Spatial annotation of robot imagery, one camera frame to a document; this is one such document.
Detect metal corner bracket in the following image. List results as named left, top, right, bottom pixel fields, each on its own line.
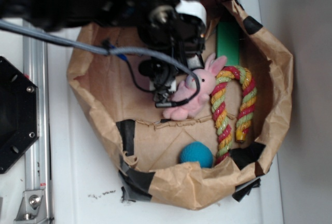
left=13, top=189, right=48, bottom=223

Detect blue textured ball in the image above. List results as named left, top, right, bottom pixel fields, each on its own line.
left=179, top=141, right=214, bottom=168

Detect green rectangular block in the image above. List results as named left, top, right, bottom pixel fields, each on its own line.
left=216, top=21, right=240, bottom=66

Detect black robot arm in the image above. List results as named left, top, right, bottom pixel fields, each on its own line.
left=1, top=0, right=207, bottom=107

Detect pink plush bunny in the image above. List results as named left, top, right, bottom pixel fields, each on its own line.
left=162, top=53, right=227, bottom=121

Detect brown paper bag tray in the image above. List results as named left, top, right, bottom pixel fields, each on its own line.
left=67, top=0, right=294, bottom=210

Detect multicoloured twisted rope toy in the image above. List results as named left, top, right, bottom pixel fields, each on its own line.
left=210, top=65, right=257, bottom=165

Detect thin black cable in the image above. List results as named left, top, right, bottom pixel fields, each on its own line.
left=103, top=39, right=200, bottom=108

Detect black octagonal mount plate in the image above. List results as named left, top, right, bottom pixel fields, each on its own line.
left=1, top=57, right=38, bottom=174

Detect grey braided cable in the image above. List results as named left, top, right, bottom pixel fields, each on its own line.
left=0, top=19, right=200, bottom=97

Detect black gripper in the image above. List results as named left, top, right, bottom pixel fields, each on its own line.
left=138, top=0, right=206, bottom=107

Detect aluminium extrusion rail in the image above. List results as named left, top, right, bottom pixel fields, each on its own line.
left=14, top=36, right=54, bottom=223

